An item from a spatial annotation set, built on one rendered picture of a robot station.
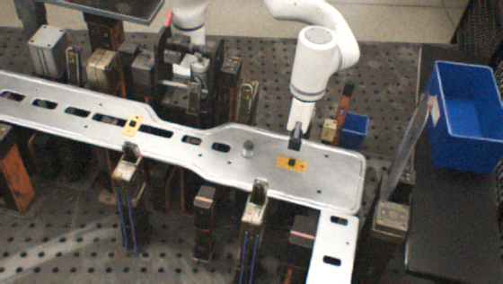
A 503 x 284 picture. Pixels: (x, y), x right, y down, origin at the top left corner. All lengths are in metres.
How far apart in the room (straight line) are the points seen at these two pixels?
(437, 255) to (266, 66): 1.17
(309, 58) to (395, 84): 1.15
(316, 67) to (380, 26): 2.69
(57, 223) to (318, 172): 0.82
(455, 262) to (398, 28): 2.68
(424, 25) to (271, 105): 2.11
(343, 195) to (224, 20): 2.41
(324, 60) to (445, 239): 0.54
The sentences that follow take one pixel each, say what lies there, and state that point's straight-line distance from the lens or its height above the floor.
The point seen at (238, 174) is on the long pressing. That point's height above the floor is 1.00.
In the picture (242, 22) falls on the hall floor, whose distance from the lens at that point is 3.67.
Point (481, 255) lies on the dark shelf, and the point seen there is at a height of 1.03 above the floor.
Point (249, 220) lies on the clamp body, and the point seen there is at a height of 1.04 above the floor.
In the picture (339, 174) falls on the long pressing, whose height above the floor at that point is 1.00.
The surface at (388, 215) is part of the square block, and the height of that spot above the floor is 1.06.
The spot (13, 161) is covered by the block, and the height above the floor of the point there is 0.92.
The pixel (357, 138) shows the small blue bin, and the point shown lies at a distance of 1.93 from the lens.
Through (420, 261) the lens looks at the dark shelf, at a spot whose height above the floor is 1.03.
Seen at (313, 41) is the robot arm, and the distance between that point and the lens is 1.17.
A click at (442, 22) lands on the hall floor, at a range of 4.08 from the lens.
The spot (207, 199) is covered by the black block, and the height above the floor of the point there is 0.99.
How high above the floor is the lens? 2.13
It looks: 48 degrees down
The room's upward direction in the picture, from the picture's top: 6 degrees clockwise
